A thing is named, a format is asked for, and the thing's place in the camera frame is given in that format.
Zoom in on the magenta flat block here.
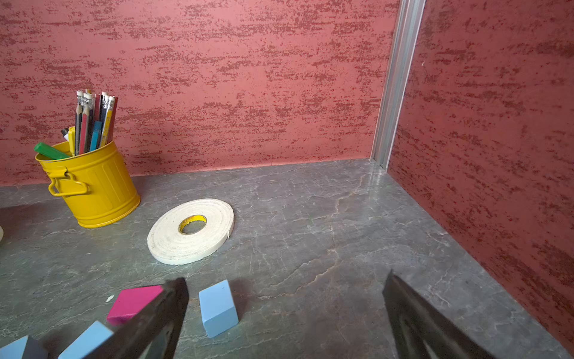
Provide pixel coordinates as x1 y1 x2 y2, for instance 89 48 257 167
106 285 163 326

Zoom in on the yellow metal pencil bucket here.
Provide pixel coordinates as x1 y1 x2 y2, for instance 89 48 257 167
35 142 141 228

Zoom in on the bundle of pencils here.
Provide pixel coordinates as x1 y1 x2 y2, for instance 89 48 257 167
61 89 119 156

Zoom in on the green marker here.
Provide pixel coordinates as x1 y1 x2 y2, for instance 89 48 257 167
34 142 70 160

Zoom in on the white tape roll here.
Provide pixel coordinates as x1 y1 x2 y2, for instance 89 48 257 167
147 198 235 266

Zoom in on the light blue cube block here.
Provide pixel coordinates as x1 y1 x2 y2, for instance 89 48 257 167
199 280 239 338

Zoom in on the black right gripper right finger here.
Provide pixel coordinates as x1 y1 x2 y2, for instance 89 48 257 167
383 272 493 358

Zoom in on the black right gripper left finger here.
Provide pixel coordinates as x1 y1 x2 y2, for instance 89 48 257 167
86 278 189 358

